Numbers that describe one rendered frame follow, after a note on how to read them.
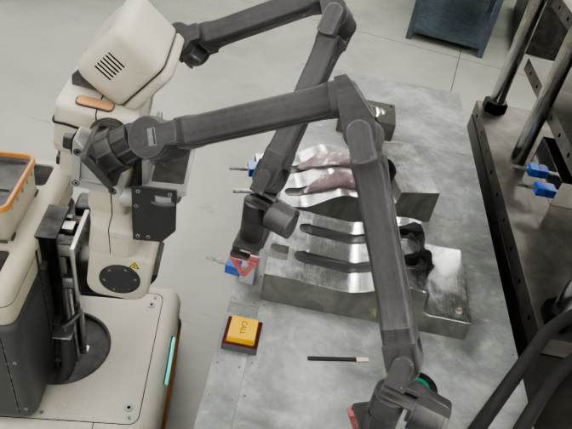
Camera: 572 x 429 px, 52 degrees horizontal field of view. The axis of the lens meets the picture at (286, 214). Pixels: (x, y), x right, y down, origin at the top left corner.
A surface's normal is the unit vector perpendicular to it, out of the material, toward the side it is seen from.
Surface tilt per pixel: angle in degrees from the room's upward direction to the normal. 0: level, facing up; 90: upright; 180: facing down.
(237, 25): 56
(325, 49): 63
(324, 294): 90
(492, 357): 0
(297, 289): 90
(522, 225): 0
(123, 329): 0
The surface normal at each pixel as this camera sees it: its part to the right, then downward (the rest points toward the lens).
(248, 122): -0.29, 0.09
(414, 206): 0.16, 0.64
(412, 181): 0.15, -0.77
